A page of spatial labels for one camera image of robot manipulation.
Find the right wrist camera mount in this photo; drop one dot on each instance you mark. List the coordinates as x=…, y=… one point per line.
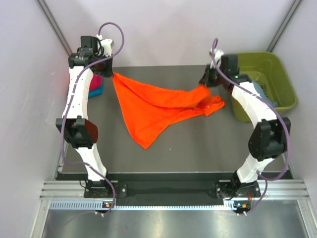
x=216, y=55

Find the folded pink t shirt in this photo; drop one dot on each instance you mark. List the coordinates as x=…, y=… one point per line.
x=96, y=82

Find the light blue t shirt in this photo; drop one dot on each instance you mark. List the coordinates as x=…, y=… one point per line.
x=265, y=95

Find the slotted grey cable duct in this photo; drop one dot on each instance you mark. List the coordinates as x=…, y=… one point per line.
x=103, y=206

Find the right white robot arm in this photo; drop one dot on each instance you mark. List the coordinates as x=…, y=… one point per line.
x=270, y=136

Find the olive green plastic bin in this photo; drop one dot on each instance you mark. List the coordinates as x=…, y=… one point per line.
x=266, y=69

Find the folded teal t shirt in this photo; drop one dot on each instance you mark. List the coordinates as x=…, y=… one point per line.
x=97, y=92

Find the orange t shirt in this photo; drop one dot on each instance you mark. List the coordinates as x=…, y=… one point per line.
x=148, y=110

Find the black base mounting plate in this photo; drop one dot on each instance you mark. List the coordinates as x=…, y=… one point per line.
x=213, y=189

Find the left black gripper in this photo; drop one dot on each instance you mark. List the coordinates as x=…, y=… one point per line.
x=108, y=72

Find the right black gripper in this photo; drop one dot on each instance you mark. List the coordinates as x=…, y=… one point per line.
x=205, y=79

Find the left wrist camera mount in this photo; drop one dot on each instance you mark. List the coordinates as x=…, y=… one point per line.
x=106, y=44

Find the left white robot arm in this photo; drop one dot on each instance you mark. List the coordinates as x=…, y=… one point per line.
x=92, y=58

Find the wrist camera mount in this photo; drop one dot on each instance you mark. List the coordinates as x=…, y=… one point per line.
x=106, y=44
x=216, y=55

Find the aluminium frame rail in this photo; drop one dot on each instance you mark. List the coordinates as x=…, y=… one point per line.
x=277, y=190

